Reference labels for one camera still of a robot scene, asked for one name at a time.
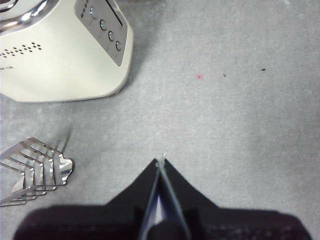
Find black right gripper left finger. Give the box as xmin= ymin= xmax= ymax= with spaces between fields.
xmin=12 ymin=158 xmax=160 ymax=240

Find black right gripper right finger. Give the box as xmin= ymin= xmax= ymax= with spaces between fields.
xmin=160 ymin=157 xmax=315 ymax=240

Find shiny steel toast rack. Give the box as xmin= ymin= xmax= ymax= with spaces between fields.
xmin=0 ymin=136 xmax=76 ymax=208

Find cream two-slot toaster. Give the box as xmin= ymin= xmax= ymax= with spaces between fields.
xmin=0 ymin=0 xmax=135 ymax=104

